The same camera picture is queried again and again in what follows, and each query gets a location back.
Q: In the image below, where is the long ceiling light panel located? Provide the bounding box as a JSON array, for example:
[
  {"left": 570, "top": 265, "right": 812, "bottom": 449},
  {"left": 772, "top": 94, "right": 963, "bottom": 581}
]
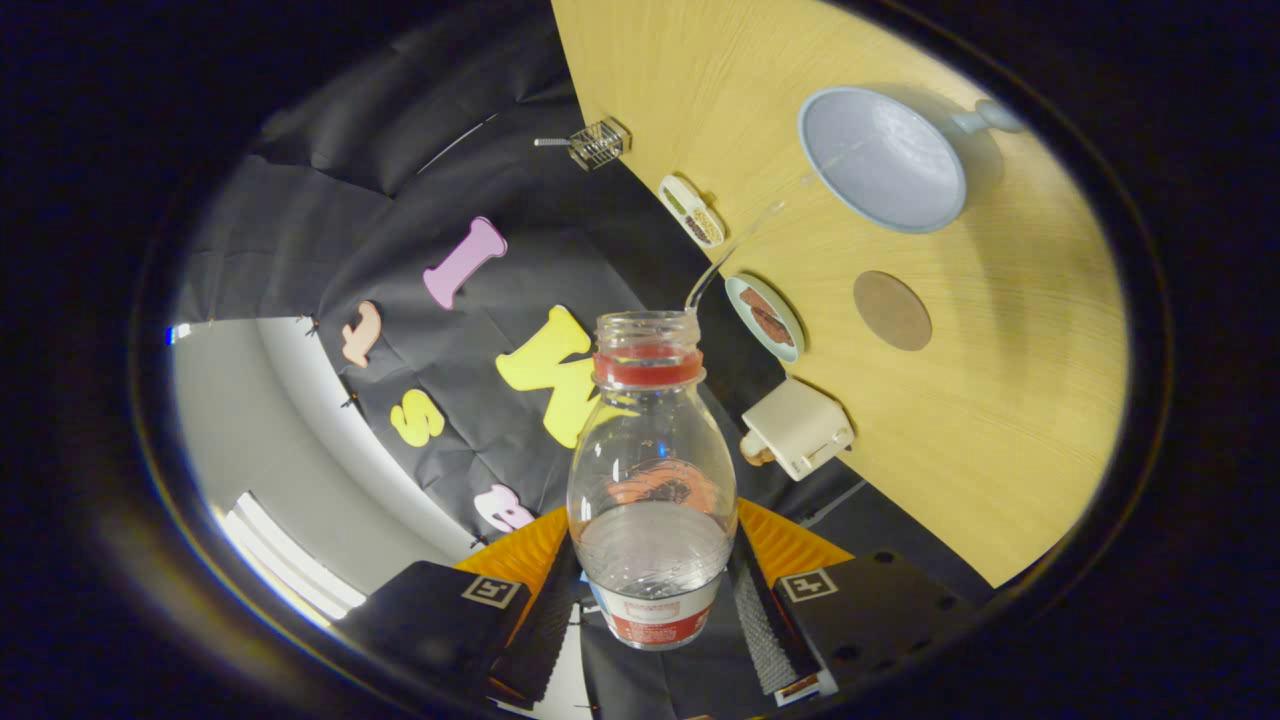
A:
[{"left": 220, "top": 490, "right": 369, "bottom": 623}]

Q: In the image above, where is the wire mesh utensil holder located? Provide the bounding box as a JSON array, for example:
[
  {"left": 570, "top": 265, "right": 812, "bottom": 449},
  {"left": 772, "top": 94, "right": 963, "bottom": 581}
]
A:
[{"left": 568, "top": 117, "right": 633, "bottom": 172}]

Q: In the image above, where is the round brown coaster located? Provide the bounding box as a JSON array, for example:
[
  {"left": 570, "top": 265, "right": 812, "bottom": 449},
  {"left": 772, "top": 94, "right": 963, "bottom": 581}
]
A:
[{"left": 852, "top": 270, "right": 934, "bottom": 353}]

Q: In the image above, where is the clear juice bottle red label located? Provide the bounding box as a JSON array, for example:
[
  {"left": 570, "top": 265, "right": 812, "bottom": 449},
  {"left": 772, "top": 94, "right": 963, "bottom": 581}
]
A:
[{"left": 566, "top": 310, "right": 739, "bottom": 651}]

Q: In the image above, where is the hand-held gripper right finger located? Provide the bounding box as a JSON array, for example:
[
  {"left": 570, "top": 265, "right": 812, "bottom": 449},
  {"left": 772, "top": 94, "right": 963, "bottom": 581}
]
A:
[{"left": 728, "top": 497, "right": 989, "bottom": 707}]

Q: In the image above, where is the light blue round plate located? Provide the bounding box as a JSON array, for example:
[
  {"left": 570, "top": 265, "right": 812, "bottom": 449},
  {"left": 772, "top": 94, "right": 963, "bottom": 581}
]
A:
[{"left": 724, "top": 274, "right": 806, "bottom": 364}]

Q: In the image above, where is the light blue cup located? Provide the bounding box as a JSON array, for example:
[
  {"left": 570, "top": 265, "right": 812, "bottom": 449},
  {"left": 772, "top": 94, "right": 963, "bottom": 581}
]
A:
[{"left": 797, "top": 86, "right": 1026, "bottom": 235}]

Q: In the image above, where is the white divided dish with beans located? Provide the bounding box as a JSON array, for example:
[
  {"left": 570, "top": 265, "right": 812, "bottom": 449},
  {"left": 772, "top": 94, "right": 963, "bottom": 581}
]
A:
[{"left": 657, "top": 175, "right": 727, "bottom": 250}]

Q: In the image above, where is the wooden table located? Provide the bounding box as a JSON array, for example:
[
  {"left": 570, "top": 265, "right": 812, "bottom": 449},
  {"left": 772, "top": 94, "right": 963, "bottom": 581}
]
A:
[{"left": 550, "top": 0, "right": 1131, "bottom": 589}]

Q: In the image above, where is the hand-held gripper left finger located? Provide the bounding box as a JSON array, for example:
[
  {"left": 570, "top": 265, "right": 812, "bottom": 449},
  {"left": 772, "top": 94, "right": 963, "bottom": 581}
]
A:
[{"left": 335, "top": 505, "right": 589, "bottom": 704}]

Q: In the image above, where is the white toaster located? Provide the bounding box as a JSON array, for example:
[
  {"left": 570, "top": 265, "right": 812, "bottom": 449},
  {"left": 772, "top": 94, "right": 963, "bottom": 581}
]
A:
[{"left": 740, "top": 377, "right": 857, "bottom": 482}]

